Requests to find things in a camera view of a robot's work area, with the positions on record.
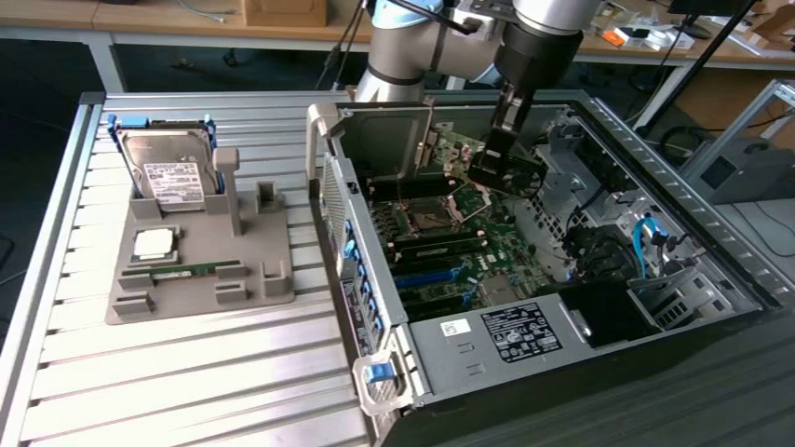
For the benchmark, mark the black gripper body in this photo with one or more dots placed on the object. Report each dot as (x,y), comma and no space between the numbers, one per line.
(536,56)

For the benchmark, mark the green graphics card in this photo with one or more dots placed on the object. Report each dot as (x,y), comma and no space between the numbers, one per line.
(522,177)

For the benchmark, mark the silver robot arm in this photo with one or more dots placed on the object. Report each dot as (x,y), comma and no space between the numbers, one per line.
(398,46)

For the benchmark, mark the small orange box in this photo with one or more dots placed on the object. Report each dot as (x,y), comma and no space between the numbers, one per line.
(615,38)

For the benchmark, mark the silver socket cover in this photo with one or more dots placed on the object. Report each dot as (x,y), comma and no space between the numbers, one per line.
(466,207)

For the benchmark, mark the open black PC case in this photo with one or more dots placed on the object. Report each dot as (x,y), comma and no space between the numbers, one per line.
(384,149)

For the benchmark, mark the CPU socket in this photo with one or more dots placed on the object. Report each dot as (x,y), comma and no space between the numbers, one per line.
(428,218)

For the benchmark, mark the black monitor with stand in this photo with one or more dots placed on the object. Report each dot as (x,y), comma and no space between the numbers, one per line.
(692,29)

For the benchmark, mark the green motherboard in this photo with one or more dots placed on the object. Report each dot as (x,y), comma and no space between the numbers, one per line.
(496,242)

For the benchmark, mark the black slanted pole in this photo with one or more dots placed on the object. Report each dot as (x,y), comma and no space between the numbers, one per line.
(706,56)

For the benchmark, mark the RAM stick with label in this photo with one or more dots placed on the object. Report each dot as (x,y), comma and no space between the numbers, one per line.
(428,252)

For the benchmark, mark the blue expansion slot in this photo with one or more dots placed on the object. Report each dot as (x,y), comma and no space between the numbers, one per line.
(431,278)

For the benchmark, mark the silver chipset heat sink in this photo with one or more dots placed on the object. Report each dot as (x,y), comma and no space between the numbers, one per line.
(499,291)

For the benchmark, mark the brown cardboard piece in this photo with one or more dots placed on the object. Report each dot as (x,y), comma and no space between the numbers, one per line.
(779,21)

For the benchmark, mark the grey metal cabinet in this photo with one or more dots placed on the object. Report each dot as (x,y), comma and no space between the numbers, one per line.
(751,172)

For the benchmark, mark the brown cardboard box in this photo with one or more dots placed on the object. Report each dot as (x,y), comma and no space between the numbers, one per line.
(286,11)

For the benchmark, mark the silver disk bay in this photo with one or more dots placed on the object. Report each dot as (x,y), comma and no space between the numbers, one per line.
(676,309)

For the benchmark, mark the grey power supply unit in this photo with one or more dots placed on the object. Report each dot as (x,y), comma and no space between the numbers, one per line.
(459,368)

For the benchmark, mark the hard disk with blue carrier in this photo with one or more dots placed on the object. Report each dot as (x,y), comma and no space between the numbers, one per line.
(174,181)

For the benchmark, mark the green bare RAM stick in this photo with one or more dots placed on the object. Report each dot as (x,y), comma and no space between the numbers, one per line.
(199,268)

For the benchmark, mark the silver CPU chip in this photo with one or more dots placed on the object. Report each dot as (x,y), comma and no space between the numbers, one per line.
(154,242)

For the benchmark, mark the grey plastic parts rack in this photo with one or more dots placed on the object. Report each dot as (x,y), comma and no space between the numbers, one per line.
(186,302)

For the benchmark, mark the wooden desk white frame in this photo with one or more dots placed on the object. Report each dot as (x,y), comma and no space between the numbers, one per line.
(62,14)
(615,55)

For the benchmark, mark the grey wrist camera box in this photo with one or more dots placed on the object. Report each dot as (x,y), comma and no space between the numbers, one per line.
(472,21)

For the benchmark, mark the aluminium profile frame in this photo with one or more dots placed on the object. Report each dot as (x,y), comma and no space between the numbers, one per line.
(773,90)

